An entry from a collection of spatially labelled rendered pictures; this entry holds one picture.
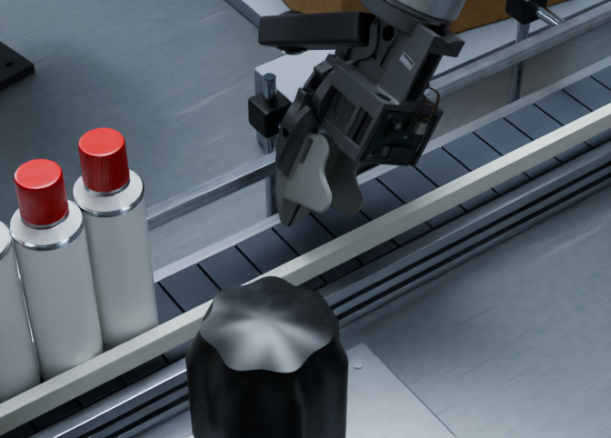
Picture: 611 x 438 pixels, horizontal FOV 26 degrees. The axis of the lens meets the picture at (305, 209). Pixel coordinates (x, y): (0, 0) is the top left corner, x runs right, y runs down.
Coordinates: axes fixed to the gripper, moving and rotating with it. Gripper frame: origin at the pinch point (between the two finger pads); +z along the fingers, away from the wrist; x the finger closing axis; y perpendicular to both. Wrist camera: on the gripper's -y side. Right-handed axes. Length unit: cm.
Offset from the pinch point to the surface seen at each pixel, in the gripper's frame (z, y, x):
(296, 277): 3.7, 4.9, -0.8
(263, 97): -5.3, -9.2, 1.3
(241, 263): 6.7, -1.2, -0.7
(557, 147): -10.6, 4.9, 24.2
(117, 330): 10.3, 2.5, -14.5
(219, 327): -9.6, 27.5, -32.0
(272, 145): -1.1, -8.4, 4.1
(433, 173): -3.7, -1.0, 17.3
